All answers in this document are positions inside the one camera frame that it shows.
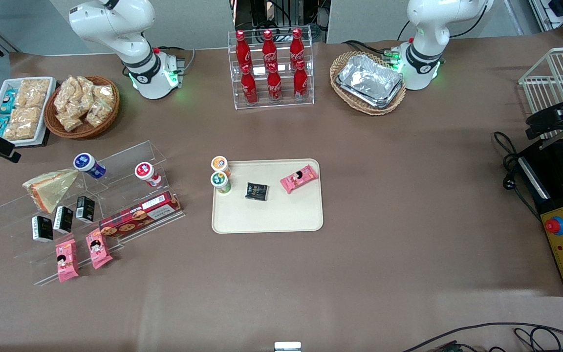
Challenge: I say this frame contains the green lid cup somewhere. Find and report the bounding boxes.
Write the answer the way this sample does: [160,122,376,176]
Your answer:
[210,171,232,195]

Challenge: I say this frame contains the black arm base cables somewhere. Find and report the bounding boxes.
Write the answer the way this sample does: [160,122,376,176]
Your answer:
[343,39,399,58]

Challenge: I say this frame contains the dark brown wicker basket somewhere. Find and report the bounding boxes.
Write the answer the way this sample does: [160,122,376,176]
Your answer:
[44,75,120,140]

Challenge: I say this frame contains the long black cable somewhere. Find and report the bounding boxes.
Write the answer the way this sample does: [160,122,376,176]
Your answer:
[401,322,563,352]

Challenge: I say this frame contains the looped black cable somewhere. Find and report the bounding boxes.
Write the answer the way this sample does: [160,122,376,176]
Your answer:
[514,327,558,352]

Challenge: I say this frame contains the aluminium foil tray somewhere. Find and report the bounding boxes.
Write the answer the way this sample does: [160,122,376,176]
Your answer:
[338,54,403,104]
[336,73,405,109]

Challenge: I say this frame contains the blue lid cup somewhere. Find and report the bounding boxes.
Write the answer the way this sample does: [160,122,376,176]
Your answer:
[73,153,107,179]

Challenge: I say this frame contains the black power cable plug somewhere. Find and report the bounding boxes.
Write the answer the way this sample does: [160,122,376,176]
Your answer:
[493,131,546,221]

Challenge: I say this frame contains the small black snack packet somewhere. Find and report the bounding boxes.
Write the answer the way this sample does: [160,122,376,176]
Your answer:
[244,182,269,201]
[32,216,54,243]
[76,196,96,223]
[53,206,74,234]

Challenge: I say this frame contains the red cola bottle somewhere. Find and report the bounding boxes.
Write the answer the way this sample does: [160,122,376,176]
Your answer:
[235,30,253,69]
[267,64,282,103]
[289,28,305,66]
[240,64,259,105]
[261,29,278,69]
[293,60,309,102]

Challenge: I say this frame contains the silver metal bar handle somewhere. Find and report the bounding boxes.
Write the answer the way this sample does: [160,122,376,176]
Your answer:
[518,156,552,201]

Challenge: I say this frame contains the beige plastic serving tray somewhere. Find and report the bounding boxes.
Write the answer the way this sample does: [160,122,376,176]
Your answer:
[212,158,324,234]

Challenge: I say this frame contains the clear acrylic bottle rack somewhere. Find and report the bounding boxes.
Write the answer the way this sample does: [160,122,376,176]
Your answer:
[228,30,315,110]

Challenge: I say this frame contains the clear acrylic tiered stand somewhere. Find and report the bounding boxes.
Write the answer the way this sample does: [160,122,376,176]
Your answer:
[0,140,184,286]

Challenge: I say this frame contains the golden crisp bar pack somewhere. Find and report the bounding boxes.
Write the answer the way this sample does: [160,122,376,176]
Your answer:
[10,108,43,125]
[15,93,47,109]
[3,123,39,141]
[21,78,51,95]

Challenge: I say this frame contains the orange lid cup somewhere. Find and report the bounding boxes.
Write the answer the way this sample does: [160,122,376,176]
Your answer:
[211,156,231,177]

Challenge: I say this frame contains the pink cartoon snack pack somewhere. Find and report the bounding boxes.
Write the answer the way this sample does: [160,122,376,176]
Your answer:
[280,165,319,195]
[86,228,113,270]
[56,238,80,283]

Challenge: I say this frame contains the grey metal shelf frame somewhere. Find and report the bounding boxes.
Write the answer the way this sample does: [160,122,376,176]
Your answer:
[528,0,563,45]

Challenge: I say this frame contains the black equipment rack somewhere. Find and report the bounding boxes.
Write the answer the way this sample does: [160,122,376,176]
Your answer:
[233,0,332,44]

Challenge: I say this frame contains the triangle sandwich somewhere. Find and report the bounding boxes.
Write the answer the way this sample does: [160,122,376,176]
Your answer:
[22,169,80,214]

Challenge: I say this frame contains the light tan wicker basket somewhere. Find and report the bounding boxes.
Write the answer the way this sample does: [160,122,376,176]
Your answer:
[330,51,407,116]

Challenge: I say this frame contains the red lid cup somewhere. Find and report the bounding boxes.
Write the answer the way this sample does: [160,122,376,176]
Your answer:
[134,162,163,188]

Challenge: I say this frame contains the red tartan shortbread box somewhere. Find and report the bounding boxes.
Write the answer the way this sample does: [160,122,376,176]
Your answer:
[99,191,182,239]

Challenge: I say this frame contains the white wire rack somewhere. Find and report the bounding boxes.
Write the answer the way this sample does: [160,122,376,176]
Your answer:
[518,47,563,140]

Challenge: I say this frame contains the grey arm base cable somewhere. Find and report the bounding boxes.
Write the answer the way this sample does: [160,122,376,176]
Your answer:
[157,46,197,75]

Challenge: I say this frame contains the clear bag yellow snacks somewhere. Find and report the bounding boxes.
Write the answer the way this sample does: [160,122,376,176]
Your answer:
[77,76,97,101]
[85,102,114,129]
[57,110,85,132]
[55,76,83,107]
[94,84,116,106]

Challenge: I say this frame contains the black machine yellow panel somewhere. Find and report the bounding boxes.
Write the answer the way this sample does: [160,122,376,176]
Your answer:
[516,137,563,297]

